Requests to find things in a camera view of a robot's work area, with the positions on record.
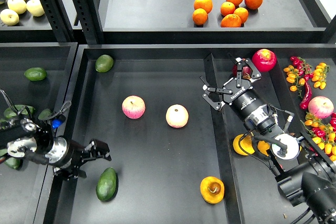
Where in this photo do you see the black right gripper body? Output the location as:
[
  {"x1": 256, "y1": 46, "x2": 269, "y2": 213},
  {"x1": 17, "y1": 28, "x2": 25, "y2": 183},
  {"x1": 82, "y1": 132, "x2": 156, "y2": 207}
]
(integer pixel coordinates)
[{"x1": 223, "y1": 78, "x2": 269, "y2": 127}]

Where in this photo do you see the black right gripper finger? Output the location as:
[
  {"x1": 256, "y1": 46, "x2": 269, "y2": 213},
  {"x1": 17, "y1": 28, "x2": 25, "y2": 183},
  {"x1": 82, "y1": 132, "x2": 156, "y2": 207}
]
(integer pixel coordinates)
[
  {"x1": 227, "y1": 53, "x2": 261, "y2": 88},
  {"x1": 200, "y1": 76, "x2": 233, "y2": 110}
]

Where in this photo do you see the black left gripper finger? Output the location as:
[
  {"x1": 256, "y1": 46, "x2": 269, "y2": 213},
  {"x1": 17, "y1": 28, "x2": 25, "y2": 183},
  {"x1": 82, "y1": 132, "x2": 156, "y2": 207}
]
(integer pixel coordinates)
[
  {"x1": 52, "y1": 164, "x2": 87, "y2": 181},
  {"x1": 81, "y1": 139, "x2": 112, "y2": 162}
]

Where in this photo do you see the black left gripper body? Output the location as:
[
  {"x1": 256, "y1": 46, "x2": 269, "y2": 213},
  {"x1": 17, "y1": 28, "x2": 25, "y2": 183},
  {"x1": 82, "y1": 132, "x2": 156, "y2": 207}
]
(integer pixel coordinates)
[{"x1": 51, "y1": 137, "x2": 84, "y2": 168}]

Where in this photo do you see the green avocado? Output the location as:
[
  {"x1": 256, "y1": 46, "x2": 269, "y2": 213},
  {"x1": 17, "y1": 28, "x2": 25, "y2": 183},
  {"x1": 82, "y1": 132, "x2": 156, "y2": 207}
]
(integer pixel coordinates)
[{"x1": 96, "y1": 167, "x2": 117, "y2": 201}]

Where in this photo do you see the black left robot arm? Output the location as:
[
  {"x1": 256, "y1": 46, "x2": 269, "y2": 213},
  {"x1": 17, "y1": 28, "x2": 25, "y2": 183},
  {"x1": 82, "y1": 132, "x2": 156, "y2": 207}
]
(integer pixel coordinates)
[{"x1": 1, "y1": 90, "x2": 111, "y2": 180}]

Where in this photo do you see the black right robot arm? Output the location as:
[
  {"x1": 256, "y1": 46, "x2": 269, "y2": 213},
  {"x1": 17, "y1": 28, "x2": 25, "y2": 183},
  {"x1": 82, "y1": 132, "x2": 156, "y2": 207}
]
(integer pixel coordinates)
[{"x1": 202, "y1": 55, "x2": 335, "y2": 223}]

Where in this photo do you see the green avocado left tray right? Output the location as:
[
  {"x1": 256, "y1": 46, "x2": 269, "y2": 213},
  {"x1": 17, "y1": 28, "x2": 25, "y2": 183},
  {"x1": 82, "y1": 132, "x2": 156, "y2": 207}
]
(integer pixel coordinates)
[{"x1": 38, "y1": 109, "x2": 52, "y2": 121}]

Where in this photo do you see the green avocado left tray bottom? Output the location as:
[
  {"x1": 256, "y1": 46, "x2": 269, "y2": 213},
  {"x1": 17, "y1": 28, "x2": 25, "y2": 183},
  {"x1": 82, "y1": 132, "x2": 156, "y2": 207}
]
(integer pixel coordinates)
[{"x1": 1, "y1": 148, "x2": 23, "y2": 169}]

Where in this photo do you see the dark green avocado left tray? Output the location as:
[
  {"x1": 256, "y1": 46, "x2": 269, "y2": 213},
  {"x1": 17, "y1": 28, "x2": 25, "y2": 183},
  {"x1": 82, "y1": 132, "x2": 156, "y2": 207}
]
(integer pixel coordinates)
[{"x1": 3, "y1": 104, "x2": 35, "y2": 119}]

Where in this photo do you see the green avocado tray corner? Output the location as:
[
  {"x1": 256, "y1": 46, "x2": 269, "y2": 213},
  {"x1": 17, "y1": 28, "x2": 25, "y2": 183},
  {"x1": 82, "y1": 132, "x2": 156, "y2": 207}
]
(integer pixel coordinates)
[{"x1": 95, "y1": 55, "x2": 114, "y2": 73}]

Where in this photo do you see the green avocado left tray top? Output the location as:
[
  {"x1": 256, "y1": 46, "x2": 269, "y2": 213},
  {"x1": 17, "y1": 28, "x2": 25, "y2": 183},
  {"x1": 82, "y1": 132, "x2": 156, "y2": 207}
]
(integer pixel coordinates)
[{"x1": 24, "y1": 67, "x2": 47, "y2": 81}]

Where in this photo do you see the pale yellow pear front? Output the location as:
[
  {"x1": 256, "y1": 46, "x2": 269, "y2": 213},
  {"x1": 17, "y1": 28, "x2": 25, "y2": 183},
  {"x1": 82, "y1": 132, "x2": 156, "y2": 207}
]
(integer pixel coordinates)
[{"x1": 1, "y1": 9, "x2": 19, "y2": 26}]

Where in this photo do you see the pale yellow pear right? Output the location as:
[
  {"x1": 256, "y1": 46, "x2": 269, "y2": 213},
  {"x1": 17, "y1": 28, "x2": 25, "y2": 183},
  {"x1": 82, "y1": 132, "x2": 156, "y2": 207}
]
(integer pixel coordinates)
[{"x1": 26, "y1": 0, "x2": 45, "y2": 17}]

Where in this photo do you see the dark red small apple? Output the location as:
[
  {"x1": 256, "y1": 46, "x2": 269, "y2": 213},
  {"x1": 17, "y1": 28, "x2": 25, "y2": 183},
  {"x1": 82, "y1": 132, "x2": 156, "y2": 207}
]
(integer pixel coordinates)
[{"x1": 232, "y1": 65, "x2": 252, "y2": 79}]

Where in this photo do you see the red apple right tray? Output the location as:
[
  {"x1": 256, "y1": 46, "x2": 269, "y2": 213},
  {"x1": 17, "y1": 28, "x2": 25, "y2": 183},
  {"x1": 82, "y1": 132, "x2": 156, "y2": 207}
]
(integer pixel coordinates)
[{"x1": 252, "y1": 49, "x2": 277, "y2": 72}]

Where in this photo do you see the upper cherry tomato bunch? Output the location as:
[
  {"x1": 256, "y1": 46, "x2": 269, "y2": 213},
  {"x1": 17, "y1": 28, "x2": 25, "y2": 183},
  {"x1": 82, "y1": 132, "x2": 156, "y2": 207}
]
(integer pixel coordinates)
[{"x1": 283, "y1": 56, "x2": 330, "y2": 98}]

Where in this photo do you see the cherry tomato bunch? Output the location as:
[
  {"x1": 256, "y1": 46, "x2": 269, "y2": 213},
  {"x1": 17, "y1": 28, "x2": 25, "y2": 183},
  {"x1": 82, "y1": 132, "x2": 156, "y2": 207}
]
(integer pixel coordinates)
[
  {"x1": 283, "y1": 56, "x2": 330, "y2": 98},
  {"x1": 301, "y1": 112, "x2": 335, "y2": 163}
]

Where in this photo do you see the pale yellow pink apple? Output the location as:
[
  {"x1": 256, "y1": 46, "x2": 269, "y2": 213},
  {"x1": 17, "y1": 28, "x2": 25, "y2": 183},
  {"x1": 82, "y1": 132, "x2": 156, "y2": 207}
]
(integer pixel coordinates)
[{"x1": 165, "y1": 104, "x2": 189, "y2": 129}]

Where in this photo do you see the pink red apple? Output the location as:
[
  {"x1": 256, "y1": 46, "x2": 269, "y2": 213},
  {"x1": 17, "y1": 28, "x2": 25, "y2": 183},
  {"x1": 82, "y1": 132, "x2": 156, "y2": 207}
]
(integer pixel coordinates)
[{"x1": 122, "y1": 95, "x2": 145, "y2": 119}]

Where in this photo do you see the red chili pepper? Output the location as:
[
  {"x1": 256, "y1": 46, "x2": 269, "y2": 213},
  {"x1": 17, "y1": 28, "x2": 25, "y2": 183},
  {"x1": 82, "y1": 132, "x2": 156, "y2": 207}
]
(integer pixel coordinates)
[{"x1": 299, "y1": 82, "x2": 312, "y2": 110}]

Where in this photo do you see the orange front bottom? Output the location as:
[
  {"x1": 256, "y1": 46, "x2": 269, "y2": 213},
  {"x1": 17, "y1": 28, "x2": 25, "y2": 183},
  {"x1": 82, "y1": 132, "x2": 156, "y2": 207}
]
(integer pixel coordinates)
[{"x1": 220, "y1": 14, "x2": 242, "y2": 27}]

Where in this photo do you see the orange middle right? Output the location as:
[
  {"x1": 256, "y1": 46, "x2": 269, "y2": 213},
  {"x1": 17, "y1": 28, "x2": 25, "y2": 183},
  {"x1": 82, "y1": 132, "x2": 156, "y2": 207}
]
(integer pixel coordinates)
[{"x1": 234, "y1": 7, "x2": 249, "y2": 24}]

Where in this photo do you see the black centre tray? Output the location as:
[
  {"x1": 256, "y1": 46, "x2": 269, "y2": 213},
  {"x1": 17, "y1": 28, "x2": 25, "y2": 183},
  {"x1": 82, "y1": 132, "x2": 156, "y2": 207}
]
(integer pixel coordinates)
[{"x1": 43, "y1": 44, "x2": 336, "y2": 224}]

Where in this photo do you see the black tray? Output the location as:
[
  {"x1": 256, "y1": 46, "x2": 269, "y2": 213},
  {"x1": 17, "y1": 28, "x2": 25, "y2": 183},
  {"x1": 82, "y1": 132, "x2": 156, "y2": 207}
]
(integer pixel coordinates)
[
  {"x1": 43, "y1": 44, "x2": 336, "y2": 224},
  {"x1": 1, "y1": 42, "x2": 77, "y2": 223}
]

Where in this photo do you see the pink apple far right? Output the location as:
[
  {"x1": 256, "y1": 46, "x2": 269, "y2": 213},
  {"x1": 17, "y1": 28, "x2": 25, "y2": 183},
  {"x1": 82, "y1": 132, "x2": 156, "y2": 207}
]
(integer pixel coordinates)
[{"x1": 308, "y1": 96, "x2": 334, "y2": 119}]

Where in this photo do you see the orange centre small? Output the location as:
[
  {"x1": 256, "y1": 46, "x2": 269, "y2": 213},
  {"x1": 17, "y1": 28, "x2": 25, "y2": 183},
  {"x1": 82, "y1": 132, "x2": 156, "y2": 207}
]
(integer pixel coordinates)
[{"x1": 220, "y1": 2, "x2": 236, "y2": 17}]

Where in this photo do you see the lower cherry tomato bunch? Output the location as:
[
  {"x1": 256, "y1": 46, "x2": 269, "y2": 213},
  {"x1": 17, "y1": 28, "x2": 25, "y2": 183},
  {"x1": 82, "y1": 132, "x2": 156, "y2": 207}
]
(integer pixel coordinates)
[{"x1": 301, "y1": 112, "x2": 335, "y2": 163}]

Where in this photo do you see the orange lower left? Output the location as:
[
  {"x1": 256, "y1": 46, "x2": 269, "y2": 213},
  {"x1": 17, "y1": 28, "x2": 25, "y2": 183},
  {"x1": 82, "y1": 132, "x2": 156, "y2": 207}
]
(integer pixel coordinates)
[{"x1": 192, "y1": 8, "x2": 208, "y2": 26}]

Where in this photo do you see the black left tray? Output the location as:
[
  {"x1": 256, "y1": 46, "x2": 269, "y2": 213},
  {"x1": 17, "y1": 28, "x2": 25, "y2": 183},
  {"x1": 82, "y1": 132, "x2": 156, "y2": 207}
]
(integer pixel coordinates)
[{"x1": 1, "y1": 42, "x2": 77, "y2": 223}]

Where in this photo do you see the orange top left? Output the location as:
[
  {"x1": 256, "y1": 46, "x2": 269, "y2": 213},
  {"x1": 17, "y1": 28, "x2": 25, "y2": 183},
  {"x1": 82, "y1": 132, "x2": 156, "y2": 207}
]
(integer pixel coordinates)
[{"x1": 194, "y1": 0, "x2": 213, "y2": 14}]

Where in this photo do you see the black shelf frame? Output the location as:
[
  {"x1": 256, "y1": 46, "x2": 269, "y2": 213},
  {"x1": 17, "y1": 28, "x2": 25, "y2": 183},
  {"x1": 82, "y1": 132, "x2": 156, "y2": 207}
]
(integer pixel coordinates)
[{"x1": 1, "y1": 0, "x2": 335, "y2": 44}]

